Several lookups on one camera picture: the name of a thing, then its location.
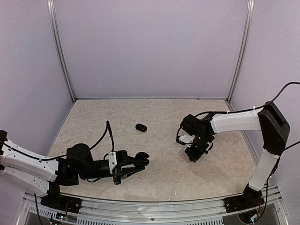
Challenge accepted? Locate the black round earbud case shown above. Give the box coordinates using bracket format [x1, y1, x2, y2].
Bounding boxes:
[134, 152, 150, 167]

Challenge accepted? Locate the right aluminium frame post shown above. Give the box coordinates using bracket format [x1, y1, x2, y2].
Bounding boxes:
[226, 0, 255, 104]

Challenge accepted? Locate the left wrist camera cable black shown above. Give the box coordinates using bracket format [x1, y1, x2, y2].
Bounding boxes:
[90, 120, 116, 153]

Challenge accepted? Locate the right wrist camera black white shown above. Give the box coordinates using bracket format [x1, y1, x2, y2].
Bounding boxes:
[176, 114, 199, 145]

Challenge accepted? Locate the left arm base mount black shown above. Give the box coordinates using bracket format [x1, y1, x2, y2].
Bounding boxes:
[41, 195, 82, 214]

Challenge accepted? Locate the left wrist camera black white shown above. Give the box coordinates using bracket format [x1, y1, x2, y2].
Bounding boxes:
[107, 151, 117, 174]

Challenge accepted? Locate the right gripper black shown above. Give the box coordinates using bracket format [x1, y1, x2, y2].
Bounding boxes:
[185, 134, 211, 161]

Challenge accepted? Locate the black earbud charging case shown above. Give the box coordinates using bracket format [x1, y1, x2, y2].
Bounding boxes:
[135, 123, 147, 132]

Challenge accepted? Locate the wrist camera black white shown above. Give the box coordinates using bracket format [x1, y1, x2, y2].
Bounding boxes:
[176, 114, 199, 145]
[107, 151, 117, 174]

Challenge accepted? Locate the aluminium frame post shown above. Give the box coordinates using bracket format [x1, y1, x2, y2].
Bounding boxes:
[226, 0, 255, 104]
[47, 0, 77, 104]

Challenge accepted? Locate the left aluminium frame post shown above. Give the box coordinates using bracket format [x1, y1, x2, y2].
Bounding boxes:
[47, 0, 77, 104]

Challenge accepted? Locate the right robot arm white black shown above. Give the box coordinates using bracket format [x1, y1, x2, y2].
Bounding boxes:
[176, 101, 290, 208]

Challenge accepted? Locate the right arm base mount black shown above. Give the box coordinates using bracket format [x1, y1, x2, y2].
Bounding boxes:
[224, 195, 265, 213]

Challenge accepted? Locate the wrist camera cable black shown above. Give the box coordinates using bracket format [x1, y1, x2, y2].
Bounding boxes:
[194, 81, 300, 153]
[90, 120, 116, 153]

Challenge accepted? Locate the right wrist camera cable black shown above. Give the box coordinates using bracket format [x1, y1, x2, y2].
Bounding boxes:
[194, 81, 300, 153]

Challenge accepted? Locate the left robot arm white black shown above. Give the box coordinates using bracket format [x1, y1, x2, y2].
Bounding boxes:
[0, 130, 150, 209]

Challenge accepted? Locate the front aluminium rail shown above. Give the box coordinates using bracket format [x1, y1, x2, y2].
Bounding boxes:
[22, 185, 288, 225]

